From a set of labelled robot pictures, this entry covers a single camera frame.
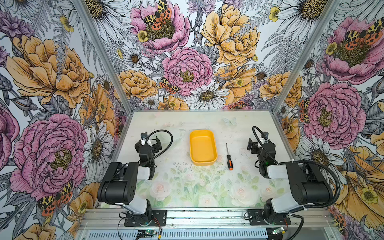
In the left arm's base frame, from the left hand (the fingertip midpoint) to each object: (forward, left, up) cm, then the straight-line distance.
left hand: (149, 142), depth 93 cm
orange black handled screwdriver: (-9, -49, -7) cm, 50 cm away
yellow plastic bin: (-1, -32, -5) cm, 33 cm away
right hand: (-1, -66, -1) cm, 66 cm away
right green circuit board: (-45, -66, -8) cm, 80 cm away
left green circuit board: (-45, -4, -9) cm, 46 cm away
